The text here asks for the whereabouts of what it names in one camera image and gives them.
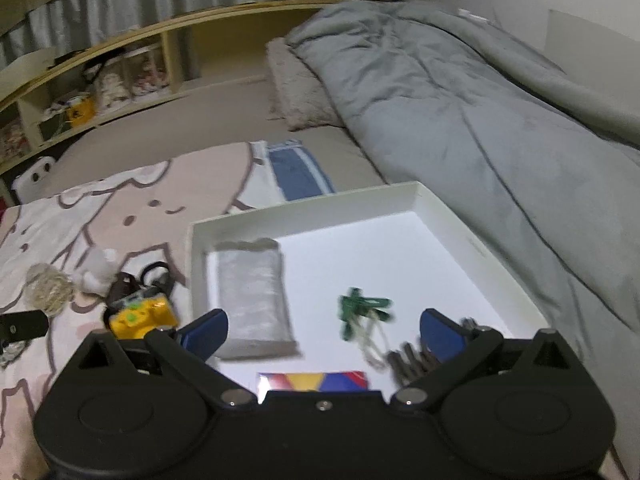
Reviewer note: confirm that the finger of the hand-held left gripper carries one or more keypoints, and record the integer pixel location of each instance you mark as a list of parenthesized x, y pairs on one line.
[(25, 326)]

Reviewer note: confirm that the brown hair claw clip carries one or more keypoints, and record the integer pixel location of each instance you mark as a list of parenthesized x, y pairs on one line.
[(407, 360)]

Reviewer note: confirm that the white cardboard box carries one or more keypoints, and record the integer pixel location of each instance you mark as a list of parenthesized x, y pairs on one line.
[(375, 260)]

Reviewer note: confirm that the beige fuzzy pillow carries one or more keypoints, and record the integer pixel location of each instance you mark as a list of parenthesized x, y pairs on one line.
[(300, 90)]

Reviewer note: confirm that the grey comforter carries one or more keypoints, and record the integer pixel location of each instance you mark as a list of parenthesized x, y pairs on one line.
[(450, 110)]

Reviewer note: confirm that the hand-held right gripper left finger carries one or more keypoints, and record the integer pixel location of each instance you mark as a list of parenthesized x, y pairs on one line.
[(205, 334)]

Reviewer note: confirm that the white appliance with two holes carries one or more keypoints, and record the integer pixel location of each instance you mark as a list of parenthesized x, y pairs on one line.
[(32, 177)]

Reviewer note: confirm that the white box on shelf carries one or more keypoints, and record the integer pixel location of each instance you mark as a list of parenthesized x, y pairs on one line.
[(27, 72)]

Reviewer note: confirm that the figurines in clear case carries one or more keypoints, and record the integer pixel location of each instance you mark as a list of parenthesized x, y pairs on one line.
[(11, 137)]

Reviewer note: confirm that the clear bag of rubber bands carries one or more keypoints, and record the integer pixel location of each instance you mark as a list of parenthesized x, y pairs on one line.
[(47, 287)]

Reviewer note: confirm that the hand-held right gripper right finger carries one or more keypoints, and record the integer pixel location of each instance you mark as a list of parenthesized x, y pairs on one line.
[(440, 335)]

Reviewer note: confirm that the grey foil packet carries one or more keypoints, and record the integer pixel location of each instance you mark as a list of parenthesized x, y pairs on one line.
[(255, 300)]

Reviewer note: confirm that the pink cartoon printed blanket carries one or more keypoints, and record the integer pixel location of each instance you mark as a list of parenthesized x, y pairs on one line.
[(150, 185)]

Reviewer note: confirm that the beige doll in clear case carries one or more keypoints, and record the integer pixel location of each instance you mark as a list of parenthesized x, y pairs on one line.
[(112, 87)]

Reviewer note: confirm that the wooden headboard shelf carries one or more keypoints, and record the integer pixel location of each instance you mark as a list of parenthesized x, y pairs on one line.
[(175, 55)]

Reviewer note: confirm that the white wall plug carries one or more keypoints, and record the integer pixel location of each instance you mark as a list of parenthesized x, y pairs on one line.
[(472, 15)]

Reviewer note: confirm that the yellow bag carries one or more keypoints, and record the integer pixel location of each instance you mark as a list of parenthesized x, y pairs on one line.
[(81, 111)]

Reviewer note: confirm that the white crumpled cloth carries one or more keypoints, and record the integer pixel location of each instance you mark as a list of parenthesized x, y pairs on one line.
[(9, 355)]

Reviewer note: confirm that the pink doll in clear case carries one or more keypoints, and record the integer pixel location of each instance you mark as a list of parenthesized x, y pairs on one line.
[(147, 72)]

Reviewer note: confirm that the blue and white towel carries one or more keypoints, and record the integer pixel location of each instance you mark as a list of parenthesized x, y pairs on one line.
[(295, 170)]

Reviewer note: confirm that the red blue yellow card box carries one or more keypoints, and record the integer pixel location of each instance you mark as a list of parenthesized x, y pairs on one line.
[(310, 381)]

